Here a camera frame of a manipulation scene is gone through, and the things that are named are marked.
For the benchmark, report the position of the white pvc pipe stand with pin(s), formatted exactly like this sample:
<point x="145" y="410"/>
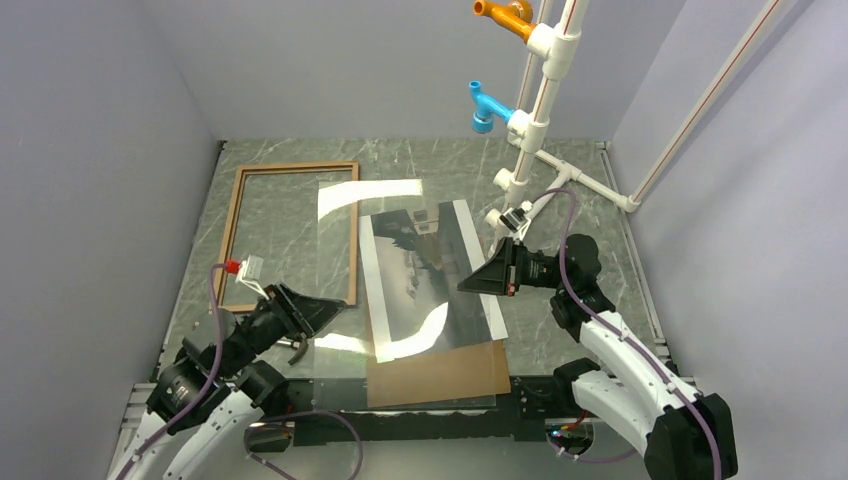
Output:
<point x="553" y="48"/>

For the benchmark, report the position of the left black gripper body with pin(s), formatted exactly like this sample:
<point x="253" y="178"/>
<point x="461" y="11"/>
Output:
<point x="269" y="323"/>

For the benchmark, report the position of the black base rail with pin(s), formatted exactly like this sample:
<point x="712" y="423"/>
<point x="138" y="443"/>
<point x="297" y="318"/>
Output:
<point x="532" y="408"/>

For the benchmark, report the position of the blue pipe fitting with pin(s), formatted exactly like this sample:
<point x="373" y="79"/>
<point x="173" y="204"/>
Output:
<point x="486" y="108"/>

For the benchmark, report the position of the glossy photo white borders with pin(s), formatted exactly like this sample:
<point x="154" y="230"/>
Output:
<point x="412" y="261"/>

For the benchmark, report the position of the small claw hammer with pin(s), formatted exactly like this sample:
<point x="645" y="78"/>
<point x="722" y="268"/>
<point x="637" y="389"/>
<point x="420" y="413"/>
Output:
<point x="298" y="346"/>

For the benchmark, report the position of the clear acrylic sheet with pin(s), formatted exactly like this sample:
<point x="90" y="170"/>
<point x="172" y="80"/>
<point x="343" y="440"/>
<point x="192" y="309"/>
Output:
<point x="342" y="349"/>

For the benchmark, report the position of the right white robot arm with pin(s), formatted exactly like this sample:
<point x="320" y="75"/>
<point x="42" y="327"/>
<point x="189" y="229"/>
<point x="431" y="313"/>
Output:
<point x="679" y="432"/>

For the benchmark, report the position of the orange pipe fitting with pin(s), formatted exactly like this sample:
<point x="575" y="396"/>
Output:
<point x="515" y="16"/>

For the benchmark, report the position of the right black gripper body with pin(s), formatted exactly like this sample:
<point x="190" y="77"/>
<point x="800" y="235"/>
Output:
<point x="535" y="269"/>

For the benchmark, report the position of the brown cardboard backing board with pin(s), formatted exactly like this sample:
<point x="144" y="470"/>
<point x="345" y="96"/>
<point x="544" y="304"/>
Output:
<point x="471" y="372"/>

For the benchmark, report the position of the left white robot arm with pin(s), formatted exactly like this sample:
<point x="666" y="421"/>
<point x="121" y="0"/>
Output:
<point x="219" y="385"/>

